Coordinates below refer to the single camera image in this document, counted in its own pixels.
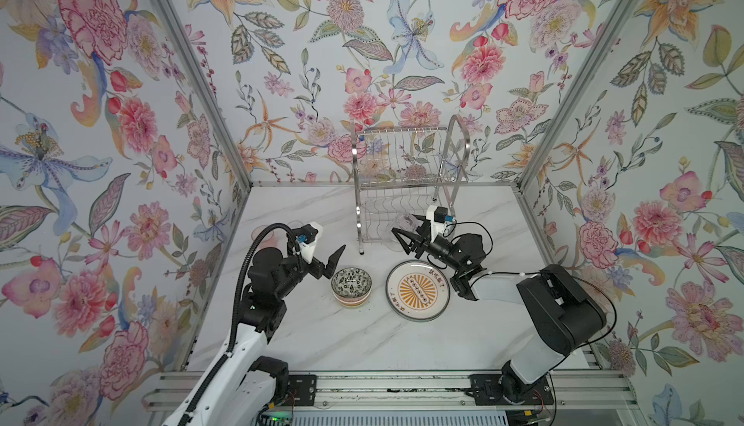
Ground orange white bowl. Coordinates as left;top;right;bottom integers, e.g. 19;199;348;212
334;295;369;308

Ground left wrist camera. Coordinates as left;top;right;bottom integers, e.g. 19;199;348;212
293;222;324;264

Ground pink tinted glass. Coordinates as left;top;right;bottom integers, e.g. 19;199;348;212
251;226;276;251

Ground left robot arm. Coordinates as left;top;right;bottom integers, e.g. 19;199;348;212
164;245;346;425

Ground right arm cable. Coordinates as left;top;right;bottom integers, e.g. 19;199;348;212
426;219;618;426

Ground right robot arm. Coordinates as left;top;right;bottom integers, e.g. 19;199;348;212
391;226;608;405

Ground patterned plate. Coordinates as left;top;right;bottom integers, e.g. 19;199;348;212
385;260;451;323

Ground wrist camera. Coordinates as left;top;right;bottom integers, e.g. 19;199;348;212
425;205;456;240
293;222;324;264

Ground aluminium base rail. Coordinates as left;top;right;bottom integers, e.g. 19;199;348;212
145;370;647;425

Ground black corrugated cable left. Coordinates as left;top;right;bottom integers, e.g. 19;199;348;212
173;221;298;426

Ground red patterned bowl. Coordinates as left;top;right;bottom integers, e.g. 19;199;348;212
331;267;372;302

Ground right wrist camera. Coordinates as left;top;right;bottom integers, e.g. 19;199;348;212
425;205;456;240

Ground chrome two-tier dish rack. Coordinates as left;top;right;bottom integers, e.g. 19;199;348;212
352;115;471;254

